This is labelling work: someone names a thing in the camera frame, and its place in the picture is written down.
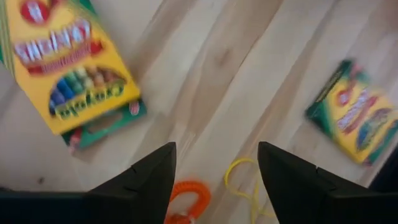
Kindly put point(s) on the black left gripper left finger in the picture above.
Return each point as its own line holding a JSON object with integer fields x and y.
{"x": 146, "y": 193}

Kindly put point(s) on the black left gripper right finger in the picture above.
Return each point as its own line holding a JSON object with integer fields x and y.
{"x": 295, "y": 193}

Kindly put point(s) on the yellow rubber band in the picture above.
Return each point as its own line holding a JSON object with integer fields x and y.
{"x": 226, "y": 174}

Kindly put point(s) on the yellow green crayon box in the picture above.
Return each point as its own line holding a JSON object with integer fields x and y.
{"x": 71, "y": 62}
{"x": 351, "y": 121}

